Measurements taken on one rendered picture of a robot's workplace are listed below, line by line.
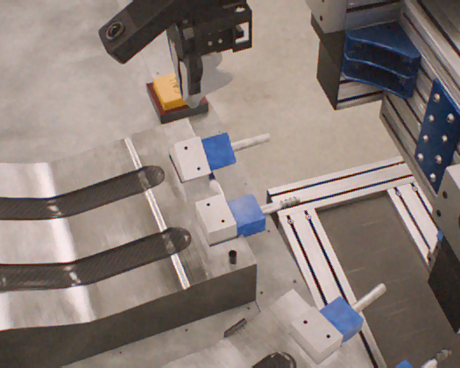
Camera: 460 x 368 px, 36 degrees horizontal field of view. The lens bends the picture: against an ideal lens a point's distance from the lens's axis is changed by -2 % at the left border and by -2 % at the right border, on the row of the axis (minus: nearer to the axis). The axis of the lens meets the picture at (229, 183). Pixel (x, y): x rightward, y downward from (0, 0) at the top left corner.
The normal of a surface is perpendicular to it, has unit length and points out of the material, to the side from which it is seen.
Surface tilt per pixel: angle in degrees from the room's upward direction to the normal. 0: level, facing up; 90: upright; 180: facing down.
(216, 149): 37
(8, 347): 90
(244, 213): 0
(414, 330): 0
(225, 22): 90
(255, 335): 0
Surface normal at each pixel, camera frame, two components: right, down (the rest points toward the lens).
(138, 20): -0.49, -0.37
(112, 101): -0.02, -0.63
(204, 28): 0.36, 0.72
